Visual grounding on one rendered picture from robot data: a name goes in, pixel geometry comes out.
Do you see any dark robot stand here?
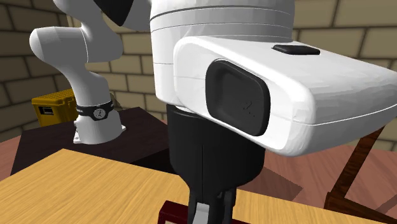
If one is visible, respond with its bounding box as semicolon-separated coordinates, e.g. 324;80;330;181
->
10;106;176;176

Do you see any brown wooden frame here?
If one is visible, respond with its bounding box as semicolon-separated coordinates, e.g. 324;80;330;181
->
323;125;397;224

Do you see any dark red box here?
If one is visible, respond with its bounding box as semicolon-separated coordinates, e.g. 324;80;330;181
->
157;200;249;224

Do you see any yellow ribbed case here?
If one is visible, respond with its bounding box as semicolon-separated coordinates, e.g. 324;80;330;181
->
31;88;79;128

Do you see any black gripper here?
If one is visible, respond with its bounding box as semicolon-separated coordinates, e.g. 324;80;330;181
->
166;103;267;224

